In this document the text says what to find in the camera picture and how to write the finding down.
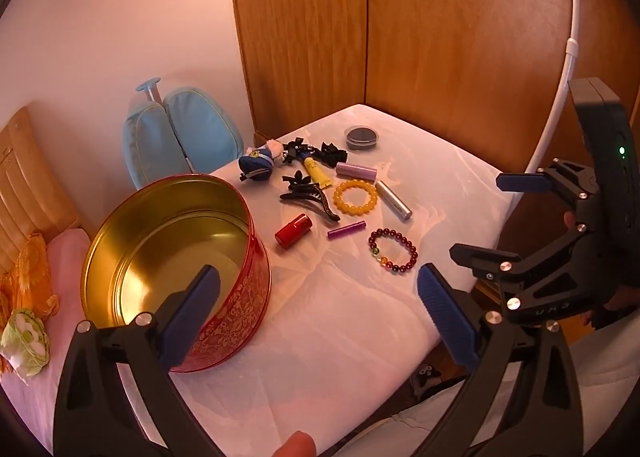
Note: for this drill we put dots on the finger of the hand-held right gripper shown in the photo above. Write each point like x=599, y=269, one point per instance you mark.
x=520, y=182
x=480, y=257

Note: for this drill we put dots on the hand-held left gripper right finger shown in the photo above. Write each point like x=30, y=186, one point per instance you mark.
x=450, y=317

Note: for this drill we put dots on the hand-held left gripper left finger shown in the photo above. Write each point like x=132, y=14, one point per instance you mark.
x=192, y=317

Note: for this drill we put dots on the red and gold round tin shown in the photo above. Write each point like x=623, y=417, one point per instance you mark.
x=240, y=307

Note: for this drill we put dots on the silver metal tube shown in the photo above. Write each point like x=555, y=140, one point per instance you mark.
x=394, y=200

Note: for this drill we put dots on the red cylinder case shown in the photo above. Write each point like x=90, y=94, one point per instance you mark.
x=292, y=232

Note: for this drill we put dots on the pink cylinder tube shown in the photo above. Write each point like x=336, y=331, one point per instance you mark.
x=356, y=171

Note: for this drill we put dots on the large black hair claw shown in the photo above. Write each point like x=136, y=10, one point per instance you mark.
x=310, y=197

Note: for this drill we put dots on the small black hair clip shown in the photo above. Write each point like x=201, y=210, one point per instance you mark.
x=299, y=180

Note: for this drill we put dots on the black bow hair clip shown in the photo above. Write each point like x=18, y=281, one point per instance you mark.
x=334, y=153

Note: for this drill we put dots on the yellow cream tube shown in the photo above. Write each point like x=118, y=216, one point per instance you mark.
x=316, y=171

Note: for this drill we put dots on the person's right hand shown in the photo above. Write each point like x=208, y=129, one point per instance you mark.
x=622, y=297

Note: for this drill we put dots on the person's left hand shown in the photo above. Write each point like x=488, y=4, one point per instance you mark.
x=297, y=444

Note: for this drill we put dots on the black and white slipper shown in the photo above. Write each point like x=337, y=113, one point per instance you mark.
x=426, y=377

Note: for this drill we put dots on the white tablecloth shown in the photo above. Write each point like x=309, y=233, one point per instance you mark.
x=350, y=317

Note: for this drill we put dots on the small purple tube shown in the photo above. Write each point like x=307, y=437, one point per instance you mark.
x=346, y=231

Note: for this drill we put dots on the white curved pipe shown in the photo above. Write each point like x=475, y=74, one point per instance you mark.
x=571, y=49

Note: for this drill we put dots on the cabbage plush toy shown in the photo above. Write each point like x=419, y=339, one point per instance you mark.
x=25, y=342

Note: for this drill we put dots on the orange pillow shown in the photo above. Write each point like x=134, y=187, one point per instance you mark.
x=30, y=267

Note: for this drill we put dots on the wooden wardrobe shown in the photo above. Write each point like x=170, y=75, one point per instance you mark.
x=425, y=37

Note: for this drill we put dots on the pink bed sheet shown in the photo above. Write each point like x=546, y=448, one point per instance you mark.
x=30, y=387

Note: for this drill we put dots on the light blue chair backrest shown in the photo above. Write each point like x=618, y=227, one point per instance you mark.
x=200, y=127

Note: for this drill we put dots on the tan padded headboard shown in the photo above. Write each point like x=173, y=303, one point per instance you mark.
x=30, y=187

